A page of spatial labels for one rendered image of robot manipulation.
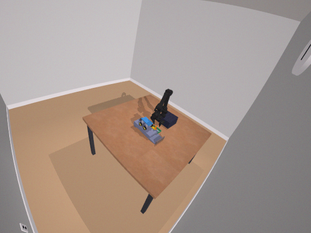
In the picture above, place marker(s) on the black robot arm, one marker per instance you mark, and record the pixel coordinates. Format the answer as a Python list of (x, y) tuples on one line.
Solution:
[(162, 106)]

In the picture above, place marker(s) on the blue trolley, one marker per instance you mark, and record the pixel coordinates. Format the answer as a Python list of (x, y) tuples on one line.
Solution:
[(147, 121)]

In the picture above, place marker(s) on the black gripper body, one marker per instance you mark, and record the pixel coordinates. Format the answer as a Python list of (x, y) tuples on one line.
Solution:
[(158, 119)]

